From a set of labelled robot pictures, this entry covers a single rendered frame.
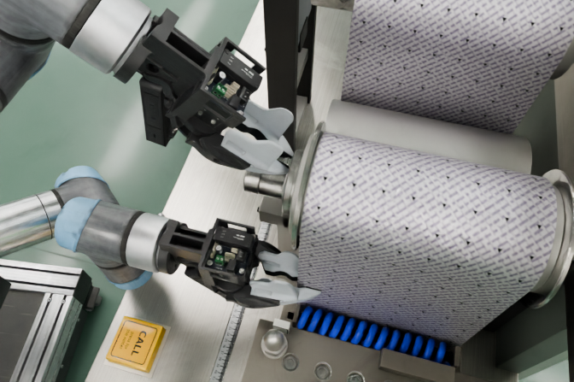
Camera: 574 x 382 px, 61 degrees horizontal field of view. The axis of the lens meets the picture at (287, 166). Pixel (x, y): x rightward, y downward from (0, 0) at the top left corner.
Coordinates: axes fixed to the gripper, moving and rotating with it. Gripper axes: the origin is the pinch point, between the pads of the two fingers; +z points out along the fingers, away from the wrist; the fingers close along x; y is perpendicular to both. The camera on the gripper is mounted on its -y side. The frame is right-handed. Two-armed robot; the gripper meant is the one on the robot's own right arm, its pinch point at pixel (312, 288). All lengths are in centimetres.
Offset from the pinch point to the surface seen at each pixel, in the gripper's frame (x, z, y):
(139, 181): 64, -84, -109
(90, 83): 109, -130, -109
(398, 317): -0.3, 11.9, -1.8
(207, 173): 24.2, -26.5, -19.0
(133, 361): -12.6, -24.8, -16.6
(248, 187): 7.6, -10.7, 9.4
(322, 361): -7.4, 3.4, -6.0
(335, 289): -0.3, 3.0, 2.7
